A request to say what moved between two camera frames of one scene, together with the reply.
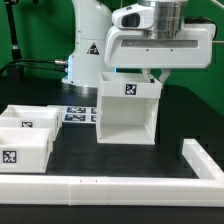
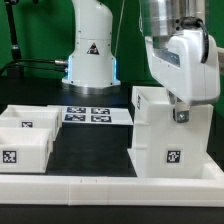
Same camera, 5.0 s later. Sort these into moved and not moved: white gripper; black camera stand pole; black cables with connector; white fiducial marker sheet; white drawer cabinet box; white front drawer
Moved: white drawer cabinet box; white gripper
Not moved: black camera stand pole; white front drawer; black cables with connector; white fiducial marker sheet
